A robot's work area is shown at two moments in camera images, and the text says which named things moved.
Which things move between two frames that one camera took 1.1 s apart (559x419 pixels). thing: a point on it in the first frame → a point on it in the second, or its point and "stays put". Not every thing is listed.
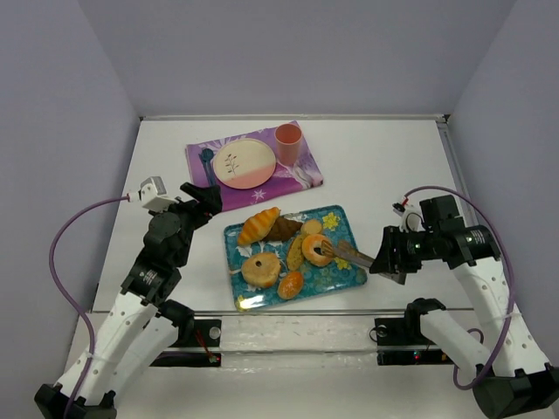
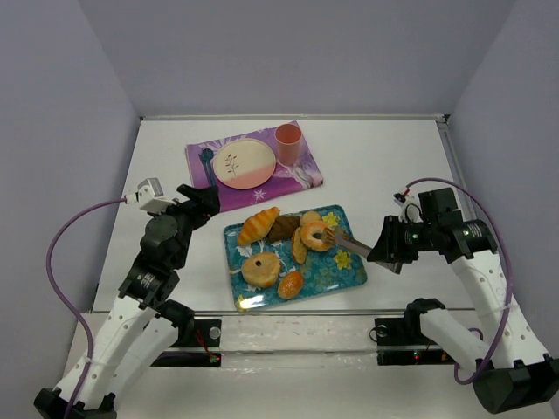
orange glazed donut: (309, 243) → (312, 236)
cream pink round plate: (244, 163) stays put
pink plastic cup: (288, 140) stays put
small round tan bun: (311, 227) → (311, 216)
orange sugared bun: (291, 285) stays put
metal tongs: (342, 250) → (339, 236)
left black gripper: (197, 206) stays put
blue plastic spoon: (207, 155) stays put
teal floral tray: (319, 259) stays put
